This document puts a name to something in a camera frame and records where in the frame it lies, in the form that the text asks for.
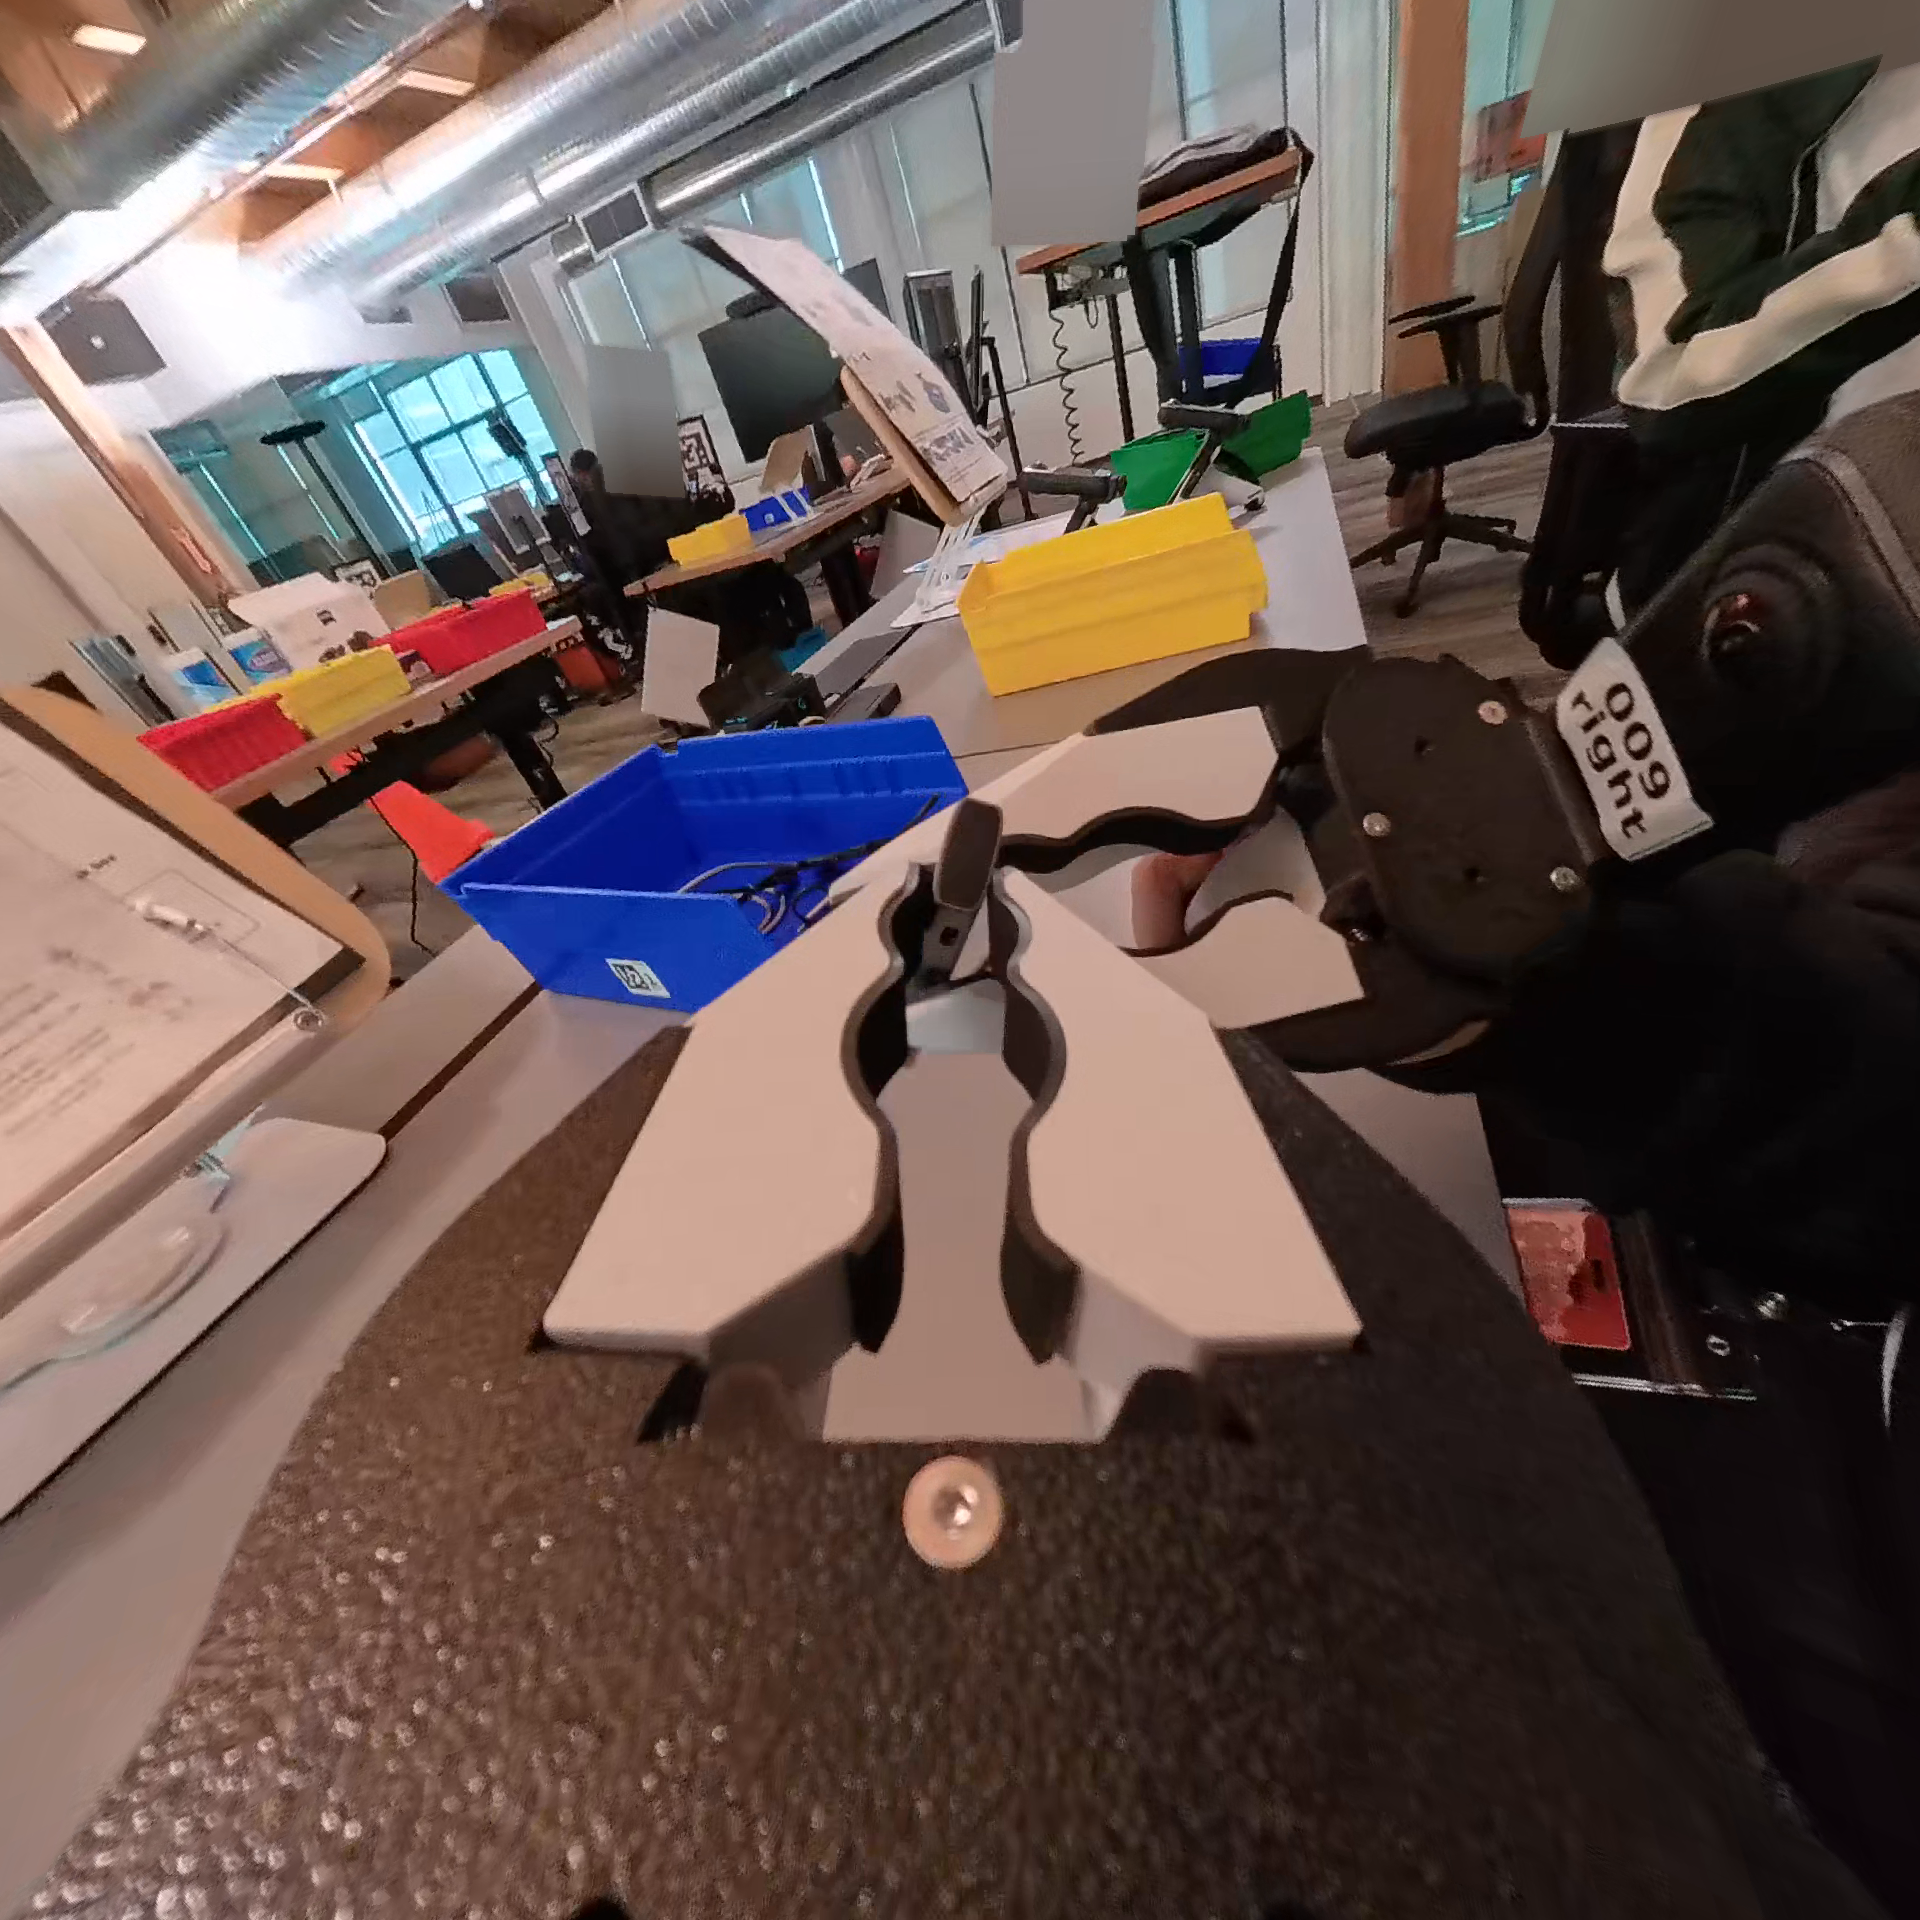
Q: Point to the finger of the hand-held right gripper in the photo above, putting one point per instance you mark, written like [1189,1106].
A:
[1139,766]
[1274,960]

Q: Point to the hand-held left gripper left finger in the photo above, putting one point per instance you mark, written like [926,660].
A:
[720,1202]

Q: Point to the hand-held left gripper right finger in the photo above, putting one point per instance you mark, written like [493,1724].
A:
[1185,1202]

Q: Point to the blue plastic bin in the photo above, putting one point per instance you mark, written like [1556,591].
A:
[779,514]
[1224,369]
[599,932]

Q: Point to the grey desk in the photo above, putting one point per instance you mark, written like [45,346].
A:
[1319,600]
[496,1080]

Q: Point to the person's right hand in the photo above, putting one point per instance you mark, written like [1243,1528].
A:
[1162,908]

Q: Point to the large yellow plastic bin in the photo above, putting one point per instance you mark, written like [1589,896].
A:
[1110,616]

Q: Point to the green plastic bin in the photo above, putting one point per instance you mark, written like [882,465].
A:
[1162,465]

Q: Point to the red plastic card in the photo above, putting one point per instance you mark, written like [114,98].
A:
[1567,1274]

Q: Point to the black office chair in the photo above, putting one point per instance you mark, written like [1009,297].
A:
[1439,414]

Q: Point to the wooden document stand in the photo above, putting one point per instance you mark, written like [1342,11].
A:
[225,1202]
[901,392]

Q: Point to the small yellow plastic bin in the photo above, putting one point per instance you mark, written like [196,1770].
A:
[353,690]
[707,540]

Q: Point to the black white tag sign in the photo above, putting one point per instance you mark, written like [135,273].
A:
[706,458]

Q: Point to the black monitor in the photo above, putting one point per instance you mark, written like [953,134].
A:
[756,375]

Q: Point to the red plastic bin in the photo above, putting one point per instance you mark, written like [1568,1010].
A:
[225,743]
[473,630]

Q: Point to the white instruction sheet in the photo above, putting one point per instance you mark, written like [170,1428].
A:
[90,976]

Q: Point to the silver ventilation duct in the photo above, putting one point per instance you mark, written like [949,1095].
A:
[676,121]

